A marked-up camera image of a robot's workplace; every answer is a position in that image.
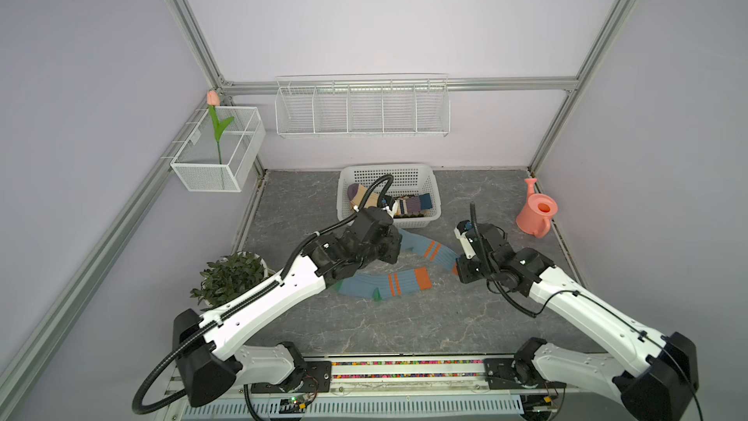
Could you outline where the blue green orange sock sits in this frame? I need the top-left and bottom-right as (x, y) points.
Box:
(333, 267), (432, 301)

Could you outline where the beige purple striped sock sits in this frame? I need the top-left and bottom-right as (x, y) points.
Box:
(347, 183), (434, 218)

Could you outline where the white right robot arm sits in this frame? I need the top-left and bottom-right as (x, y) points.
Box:
(454, 220), (699, 420)

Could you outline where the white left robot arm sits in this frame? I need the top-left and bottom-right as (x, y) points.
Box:
(132, 173), (401, 415)

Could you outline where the pink watering can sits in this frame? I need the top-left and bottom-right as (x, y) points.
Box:
(515, 179), (558, 238)

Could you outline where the white plastic perforated basket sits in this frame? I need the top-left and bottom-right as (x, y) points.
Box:
(336, 163), (443, 231)

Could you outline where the green potted plant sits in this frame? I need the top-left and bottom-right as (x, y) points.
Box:
(190, 251), (273, 309)

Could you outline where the pink artificial tulip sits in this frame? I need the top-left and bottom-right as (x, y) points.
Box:
(206, 90), (234, 164)

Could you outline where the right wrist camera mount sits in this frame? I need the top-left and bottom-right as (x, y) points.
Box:
(454, 220), (476, 260)

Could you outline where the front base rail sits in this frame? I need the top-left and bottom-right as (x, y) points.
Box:
(168, 350), (656, 396)

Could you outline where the white wire wall shelf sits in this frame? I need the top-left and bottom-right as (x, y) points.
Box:
(275, 73), (451, 138)

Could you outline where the white wire wall basket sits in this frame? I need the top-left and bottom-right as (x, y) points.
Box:
(171, 106), (266, 193)

